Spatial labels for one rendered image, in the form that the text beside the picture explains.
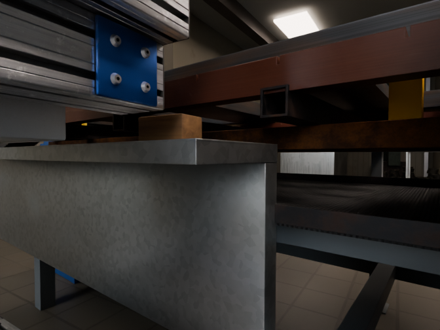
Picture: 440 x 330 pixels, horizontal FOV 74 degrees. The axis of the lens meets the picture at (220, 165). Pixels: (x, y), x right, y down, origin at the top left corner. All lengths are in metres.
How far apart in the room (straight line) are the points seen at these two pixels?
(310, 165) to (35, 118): 5.47
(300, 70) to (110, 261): 0.62
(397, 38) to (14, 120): 0.48
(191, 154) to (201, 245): 0.26
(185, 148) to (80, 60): 0.14
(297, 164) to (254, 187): 5.32
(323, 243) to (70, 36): 0.47
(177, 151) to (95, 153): 0.18
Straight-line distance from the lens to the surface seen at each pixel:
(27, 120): 0.41
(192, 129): 0.50
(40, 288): 1.54
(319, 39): 0.55
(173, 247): 0.62
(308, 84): 0.48
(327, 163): 5.65
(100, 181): 0.81
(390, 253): 0.53
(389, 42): 0.47
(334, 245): 0.54
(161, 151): 0.37
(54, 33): 0.34
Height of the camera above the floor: 0.66
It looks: 2 degrees down
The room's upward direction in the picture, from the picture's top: straight up
